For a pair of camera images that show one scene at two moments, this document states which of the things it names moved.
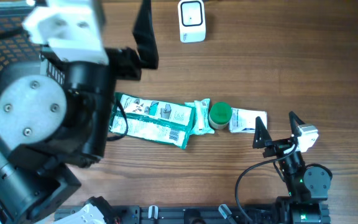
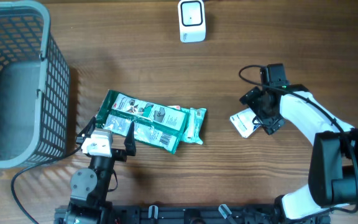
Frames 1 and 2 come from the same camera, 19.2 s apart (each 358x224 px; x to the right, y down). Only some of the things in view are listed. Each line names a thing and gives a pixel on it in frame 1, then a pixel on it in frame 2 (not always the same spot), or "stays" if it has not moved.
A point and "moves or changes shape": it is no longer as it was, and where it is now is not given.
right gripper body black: (277, 147) -> (266, 117)
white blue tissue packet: (244, 121) moves or changes shape
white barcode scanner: (192, 20) stays
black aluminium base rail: (145, 214) stays
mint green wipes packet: (201, 125) -> (194, 119)
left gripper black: (134, 63) -> (121, 155)
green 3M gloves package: (165, 122) moves or changes shape
